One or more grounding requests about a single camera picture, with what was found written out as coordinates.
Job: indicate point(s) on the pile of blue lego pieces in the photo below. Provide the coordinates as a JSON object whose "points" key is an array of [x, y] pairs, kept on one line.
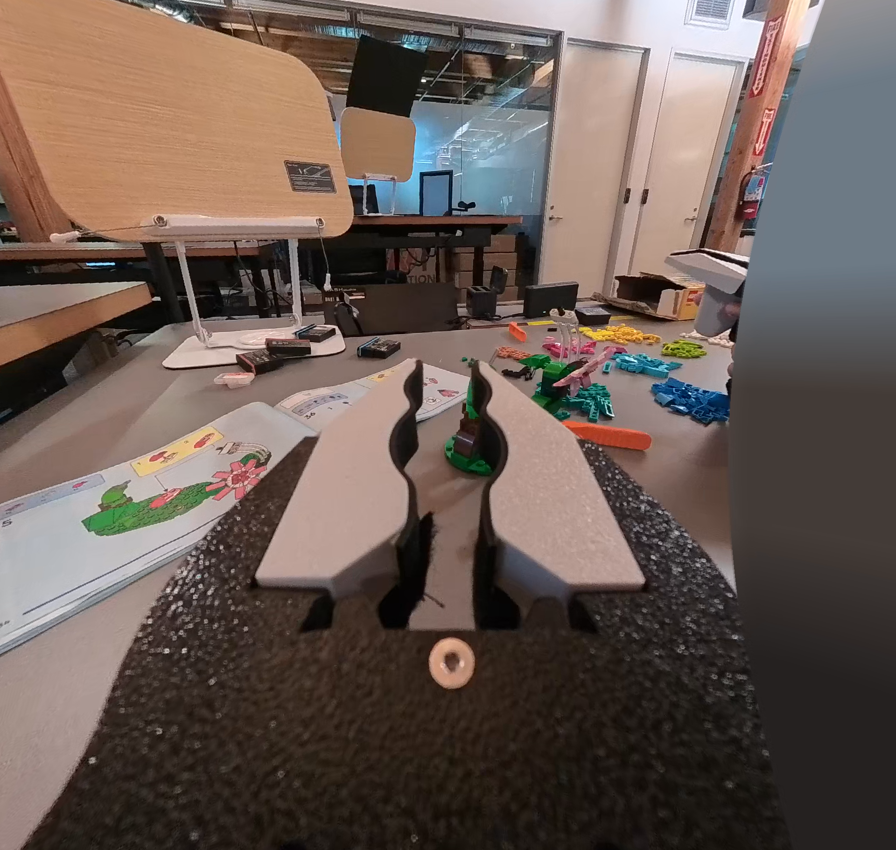
{"points": [[693, 400]]}

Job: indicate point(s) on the black framed panel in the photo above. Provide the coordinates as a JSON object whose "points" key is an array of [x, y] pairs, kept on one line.
{"points": [[437, 193]]}

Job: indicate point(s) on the torn cardboard lego box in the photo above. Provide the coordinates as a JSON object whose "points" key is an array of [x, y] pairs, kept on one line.
{"points": [[651, 293]]}

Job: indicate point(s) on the green lego model pink flower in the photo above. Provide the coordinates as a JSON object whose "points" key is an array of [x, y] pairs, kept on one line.
{"points": [[560, 377]]}

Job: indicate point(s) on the black camera battery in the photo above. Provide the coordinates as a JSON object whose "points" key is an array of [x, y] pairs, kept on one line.
{"points": [[290, 346], [259, 361], [379, 348], [316, 333]]}

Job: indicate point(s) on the black square panel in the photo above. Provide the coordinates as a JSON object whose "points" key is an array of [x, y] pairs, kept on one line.
{"points": [[385, 73]]}

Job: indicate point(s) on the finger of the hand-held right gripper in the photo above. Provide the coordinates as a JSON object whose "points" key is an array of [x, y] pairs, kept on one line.
{"points": [[710, 269]]}

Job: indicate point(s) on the white door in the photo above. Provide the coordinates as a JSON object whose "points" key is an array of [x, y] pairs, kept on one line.
{"points": [[595, 164], [689, 164]]}

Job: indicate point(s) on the long orange brick separator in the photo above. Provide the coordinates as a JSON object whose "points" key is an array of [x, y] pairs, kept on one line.
{"points": [[609, 435]]}

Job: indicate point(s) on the pile of yellow lego pieces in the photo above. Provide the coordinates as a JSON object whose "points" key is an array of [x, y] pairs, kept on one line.
{"points": [[619, 335]]}

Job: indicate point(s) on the long wooden desk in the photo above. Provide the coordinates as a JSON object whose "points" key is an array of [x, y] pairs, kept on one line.
{"points": [[448, 220]]}

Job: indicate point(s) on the red arrow sign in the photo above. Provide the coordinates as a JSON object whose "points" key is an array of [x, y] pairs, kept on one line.
{"points": [[764, 132]]}

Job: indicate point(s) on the wooden support post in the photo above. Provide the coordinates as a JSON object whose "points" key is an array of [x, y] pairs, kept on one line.
{"points": [[759, 129]]}

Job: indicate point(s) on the black battery charger case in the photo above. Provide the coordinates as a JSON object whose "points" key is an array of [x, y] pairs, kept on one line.
{"points": [[486, 297]]}

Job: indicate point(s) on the wooden edged side desk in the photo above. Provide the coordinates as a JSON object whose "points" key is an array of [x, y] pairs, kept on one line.
{"points": [[63, 311]]}

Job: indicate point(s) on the pile of lime lego pieces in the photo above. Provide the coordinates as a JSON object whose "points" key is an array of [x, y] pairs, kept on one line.
{"points": [[684, 349]]}

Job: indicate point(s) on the stack of cardboard boxes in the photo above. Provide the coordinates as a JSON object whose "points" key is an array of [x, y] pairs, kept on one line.
{"points": [[490, 265]]}

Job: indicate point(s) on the pile of teal lego pieces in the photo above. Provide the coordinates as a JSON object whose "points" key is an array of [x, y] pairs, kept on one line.
{"points": [[595, 402]]}

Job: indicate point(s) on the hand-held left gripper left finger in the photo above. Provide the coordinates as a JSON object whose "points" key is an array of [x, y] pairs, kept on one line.
{"points": [[343, 500]]}

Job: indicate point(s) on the lego instruction booklet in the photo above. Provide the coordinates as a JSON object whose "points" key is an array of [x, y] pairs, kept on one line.
{"points": [[105, 514]]}

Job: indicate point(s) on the short orange brick separator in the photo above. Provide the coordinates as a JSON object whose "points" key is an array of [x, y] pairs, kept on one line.
{"points": [[517, 331]]}

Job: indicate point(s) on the large wooden book stand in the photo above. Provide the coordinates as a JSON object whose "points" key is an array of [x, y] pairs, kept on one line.
{"points": [[154, 115]]}

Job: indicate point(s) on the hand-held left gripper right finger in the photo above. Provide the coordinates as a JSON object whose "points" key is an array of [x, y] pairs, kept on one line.
{"points": [[553, 507]]}

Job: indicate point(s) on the black rectangular box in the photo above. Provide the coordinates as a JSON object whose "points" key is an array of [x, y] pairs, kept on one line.
{"points": [[551, 299]]}

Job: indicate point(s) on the pile of cyan lego pieces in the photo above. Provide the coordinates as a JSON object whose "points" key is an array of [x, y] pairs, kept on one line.
{"points": [[647, 365]]}

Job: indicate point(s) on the small flat black device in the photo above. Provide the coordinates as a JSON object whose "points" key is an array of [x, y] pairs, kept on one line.
{"points": [[592, 315]]}

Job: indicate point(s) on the red fire extinguisher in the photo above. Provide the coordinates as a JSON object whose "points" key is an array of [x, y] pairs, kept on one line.
{"points": [[752, 192]]}

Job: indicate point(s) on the small green lego build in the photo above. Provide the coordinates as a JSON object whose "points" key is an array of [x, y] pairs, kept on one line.
{"points": [[467, 437]]}

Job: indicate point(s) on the white lego stem piece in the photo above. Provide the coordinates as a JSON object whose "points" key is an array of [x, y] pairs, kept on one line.
{"points": [[565, 328]]}

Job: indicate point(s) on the black lego pieces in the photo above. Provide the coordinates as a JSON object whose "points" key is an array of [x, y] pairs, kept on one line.
{"points": [[516, 374]]}

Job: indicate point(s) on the pile of magenta lego pieces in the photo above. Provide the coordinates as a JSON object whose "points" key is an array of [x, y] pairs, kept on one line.
{"points": [[560, 349]]}

